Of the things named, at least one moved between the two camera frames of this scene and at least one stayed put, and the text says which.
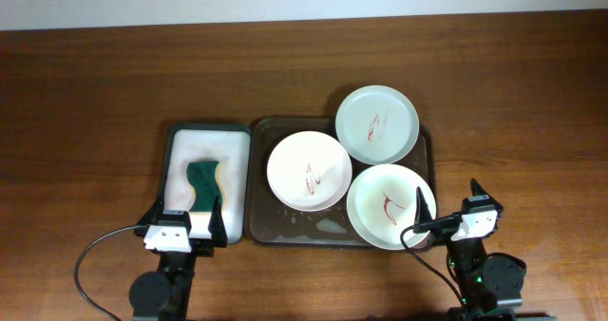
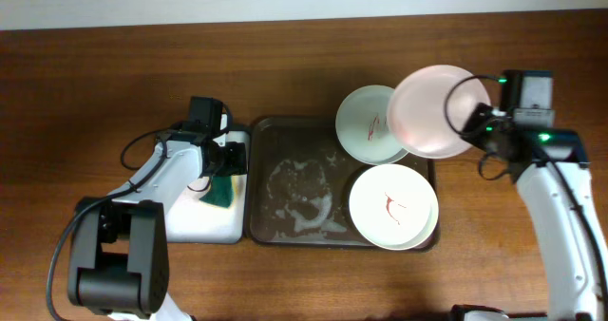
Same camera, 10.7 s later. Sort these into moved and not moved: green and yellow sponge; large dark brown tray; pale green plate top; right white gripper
Moved: right white gripper; green and yellow sponge
Not moved: pale green plate top; large dark brown tray
